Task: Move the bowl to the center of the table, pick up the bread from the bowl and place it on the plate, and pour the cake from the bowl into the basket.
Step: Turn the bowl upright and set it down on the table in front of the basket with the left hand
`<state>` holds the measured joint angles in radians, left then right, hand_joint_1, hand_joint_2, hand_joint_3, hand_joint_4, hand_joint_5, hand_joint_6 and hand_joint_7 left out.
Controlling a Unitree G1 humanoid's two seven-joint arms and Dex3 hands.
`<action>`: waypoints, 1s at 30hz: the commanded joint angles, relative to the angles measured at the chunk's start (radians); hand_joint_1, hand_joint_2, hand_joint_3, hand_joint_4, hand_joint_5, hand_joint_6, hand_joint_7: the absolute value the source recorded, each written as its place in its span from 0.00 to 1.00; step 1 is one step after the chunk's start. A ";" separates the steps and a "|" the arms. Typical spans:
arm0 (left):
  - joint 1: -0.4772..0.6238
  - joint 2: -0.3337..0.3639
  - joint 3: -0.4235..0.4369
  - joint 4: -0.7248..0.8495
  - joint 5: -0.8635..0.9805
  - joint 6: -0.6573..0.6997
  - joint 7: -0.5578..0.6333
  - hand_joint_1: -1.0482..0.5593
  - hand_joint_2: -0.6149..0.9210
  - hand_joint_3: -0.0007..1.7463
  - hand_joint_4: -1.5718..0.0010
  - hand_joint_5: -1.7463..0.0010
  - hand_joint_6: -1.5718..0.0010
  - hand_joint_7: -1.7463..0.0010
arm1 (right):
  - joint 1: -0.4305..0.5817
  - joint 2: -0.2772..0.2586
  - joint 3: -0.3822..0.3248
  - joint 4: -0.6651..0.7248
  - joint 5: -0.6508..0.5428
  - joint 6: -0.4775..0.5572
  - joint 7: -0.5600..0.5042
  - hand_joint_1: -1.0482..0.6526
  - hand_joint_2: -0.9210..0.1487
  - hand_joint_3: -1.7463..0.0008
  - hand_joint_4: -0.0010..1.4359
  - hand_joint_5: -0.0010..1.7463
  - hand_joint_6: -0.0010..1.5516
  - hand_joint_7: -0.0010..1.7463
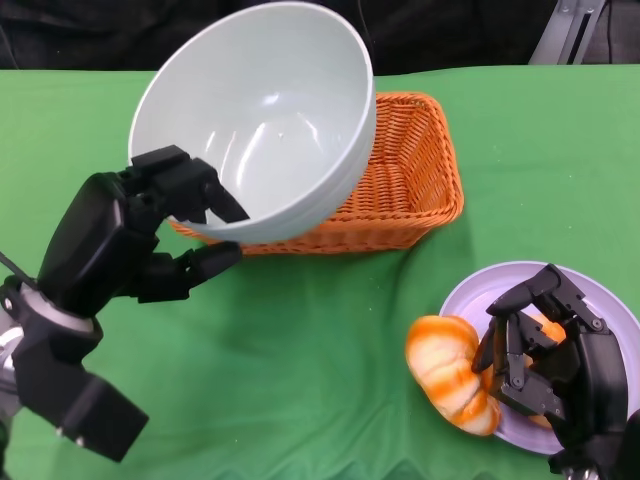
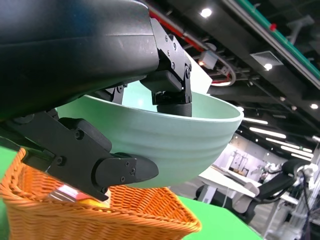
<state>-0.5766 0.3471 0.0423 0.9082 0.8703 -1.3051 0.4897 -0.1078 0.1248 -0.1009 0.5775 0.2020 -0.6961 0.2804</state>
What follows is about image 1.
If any long orange striped bread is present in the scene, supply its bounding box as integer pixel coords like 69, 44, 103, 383
405, 314, 502, 437

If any silver aluminium frame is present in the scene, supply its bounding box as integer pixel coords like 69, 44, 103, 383
527, 0, 609, 66

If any thin black hanging cable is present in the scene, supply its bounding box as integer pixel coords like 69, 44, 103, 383
603, 0, 616, 64

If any orange wicker basket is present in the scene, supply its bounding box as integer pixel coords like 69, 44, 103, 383
169, 91, 465, 256

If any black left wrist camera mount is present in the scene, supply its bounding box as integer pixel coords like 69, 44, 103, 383
12, 319, 150, 462

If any round orange croissant bread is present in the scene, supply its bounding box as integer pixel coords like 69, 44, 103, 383
527, 312, 569, 431

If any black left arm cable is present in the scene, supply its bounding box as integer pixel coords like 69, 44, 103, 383
0, 251, 37, 290

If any black backdrop cloth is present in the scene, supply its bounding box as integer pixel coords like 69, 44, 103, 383
0, 0, 640, 81

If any white round plate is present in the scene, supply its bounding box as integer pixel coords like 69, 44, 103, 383
439, 259, 634, 455

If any green tablecloth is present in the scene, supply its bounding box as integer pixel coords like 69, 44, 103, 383
0, 67, 640, 480

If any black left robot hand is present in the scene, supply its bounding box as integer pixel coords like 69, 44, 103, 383
37, 144, 251, 319

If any pale grey-green bowl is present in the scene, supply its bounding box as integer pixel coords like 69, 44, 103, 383
127, 1, 377, 245

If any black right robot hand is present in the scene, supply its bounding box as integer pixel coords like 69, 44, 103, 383
472, 263, 640, 459

